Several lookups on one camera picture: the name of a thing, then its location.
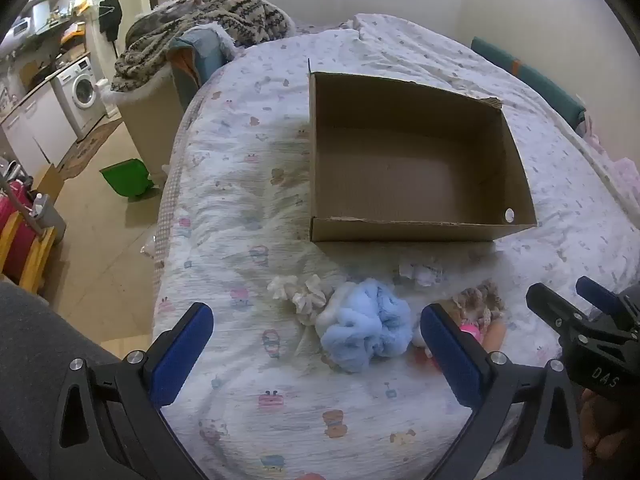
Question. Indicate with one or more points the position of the person's right hand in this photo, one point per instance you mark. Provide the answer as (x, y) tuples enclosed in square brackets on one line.
[(607, 427)]

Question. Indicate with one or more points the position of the patterned floor rug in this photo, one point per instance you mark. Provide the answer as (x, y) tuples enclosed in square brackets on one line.
[(87, 146)]

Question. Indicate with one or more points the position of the black hanging garment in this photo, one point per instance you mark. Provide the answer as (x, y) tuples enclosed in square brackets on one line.
[(110, 17)]

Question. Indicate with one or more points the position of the beige storage box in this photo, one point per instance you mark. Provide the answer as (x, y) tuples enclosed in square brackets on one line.
[(150, 120)]

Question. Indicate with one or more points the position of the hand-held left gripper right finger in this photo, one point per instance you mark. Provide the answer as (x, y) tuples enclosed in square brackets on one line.
[(450, 355)]

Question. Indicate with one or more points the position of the teal pillow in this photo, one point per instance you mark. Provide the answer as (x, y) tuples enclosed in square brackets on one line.
[(197, 55)]

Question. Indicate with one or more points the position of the small cardboard box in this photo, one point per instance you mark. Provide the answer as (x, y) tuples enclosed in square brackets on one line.
[(50, 182)]

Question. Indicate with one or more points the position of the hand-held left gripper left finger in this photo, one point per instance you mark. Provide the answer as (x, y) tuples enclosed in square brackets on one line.
[(182, 355)]

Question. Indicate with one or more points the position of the blue fluffy scrunchie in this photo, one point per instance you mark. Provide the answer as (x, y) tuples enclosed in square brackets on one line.
[(367, 322)]

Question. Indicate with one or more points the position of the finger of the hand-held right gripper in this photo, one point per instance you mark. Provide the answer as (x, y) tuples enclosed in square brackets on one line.
[(555, 312), (597, 294)]

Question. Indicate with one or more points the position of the person's grey trouser leg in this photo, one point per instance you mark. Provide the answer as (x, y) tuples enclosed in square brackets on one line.
[(35, 330)]

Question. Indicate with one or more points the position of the white patterned scrunchie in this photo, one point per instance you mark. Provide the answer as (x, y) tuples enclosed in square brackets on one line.
[(421, 272)]

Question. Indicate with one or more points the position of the cream ruffled scrunchie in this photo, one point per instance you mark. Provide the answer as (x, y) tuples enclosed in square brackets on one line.
[(302, 294)]

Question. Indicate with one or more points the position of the beige knitted scrunchie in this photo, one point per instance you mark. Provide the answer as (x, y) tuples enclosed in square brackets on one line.
[(480, 302)]

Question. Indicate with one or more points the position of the leopard print blanket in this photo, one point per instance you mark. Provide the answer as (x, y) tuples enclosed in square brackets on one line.
[(215, 15)]

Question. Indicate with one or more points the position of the brown cardboard box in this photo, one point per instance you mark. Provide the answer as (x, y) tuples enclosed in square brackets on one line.
[(415, 160)]

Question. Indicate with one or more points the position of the yellow wooden rack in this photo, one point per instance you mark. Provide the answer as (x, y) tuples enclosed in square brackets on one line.
[(37, 255)]

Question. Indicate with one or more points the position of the grey bin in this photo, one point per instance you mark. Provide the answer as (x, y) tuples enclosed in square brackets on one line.
[(50, 217)]

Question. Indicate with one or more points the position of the printed white duvet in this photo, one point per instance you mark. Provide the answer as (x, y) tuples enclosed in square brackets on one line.
[(240, 220)]

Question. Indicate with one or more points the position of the white washing machine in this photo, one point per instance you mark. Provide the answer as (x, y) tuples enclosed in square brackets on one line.
[(80, 90)]

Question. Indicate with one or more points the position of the white kitchen cabinet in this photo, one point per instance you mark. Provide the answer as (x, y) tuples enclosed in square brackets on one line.
[(32, 127)]

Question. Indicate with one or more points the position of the pink plush heart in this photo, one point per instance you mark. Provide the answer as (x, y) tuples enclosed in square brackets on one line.
[(471, 332)]

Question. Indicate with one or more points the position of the teal headboard cushion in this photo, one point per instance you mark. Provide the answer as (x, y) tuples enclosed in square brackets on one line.
[(530, 77)]

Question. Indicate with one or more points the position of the clear plastic wrapper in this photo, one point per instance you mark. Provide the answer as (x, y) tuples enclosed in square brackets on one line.
[(150, 250)]

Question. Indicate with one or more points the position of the red suitcase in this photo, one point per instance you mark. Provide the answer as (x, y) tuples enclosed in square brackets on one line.
[(14, 237)]

